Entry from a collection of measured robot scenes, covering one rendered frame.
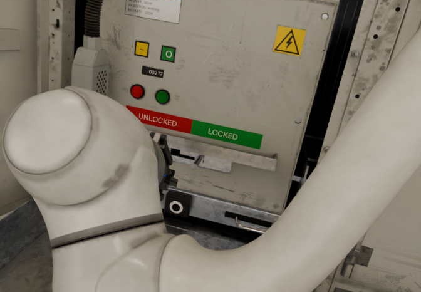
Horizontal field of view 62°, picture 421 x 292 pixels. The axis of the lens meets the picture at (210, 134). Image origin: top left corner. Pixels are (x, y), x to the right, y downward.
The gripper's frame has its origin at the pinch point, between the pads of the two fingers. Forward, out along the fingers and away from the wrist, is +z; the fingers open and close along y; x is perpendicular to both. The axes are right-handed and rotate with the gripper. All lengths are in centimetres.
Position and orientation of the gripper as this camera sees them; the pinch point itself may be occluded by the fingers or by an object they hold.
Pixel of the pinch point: (166, 180)
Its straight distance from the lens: 66.8
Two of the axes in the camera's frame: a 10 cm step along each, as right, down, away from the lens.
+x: 9.7, 2.1, -1.4
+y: -2.4, 9.5, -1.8
